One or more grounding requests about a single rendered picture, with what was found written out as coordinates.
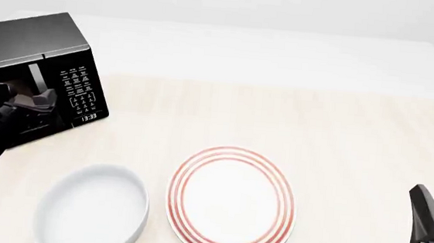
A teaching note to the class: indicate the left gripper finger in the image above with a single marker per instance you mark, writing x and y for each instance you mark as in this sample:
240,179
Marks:
46,99

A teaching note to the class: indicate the white round bowl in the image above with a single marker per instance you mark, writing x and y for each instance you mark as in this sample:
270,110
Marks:
92,207

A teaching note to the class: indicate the white plate with red rings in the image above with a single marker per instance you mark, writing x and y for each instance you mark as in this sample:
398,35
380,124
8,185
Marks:
231,202

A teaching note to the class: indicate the black microwave oven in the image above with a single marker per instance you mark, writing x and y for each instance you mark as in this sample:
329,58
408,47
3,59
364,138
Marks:
21,39

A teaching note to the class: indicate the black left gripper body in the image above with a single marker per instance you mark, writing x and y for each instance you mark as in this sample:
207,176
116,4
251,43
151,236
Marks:
31,112

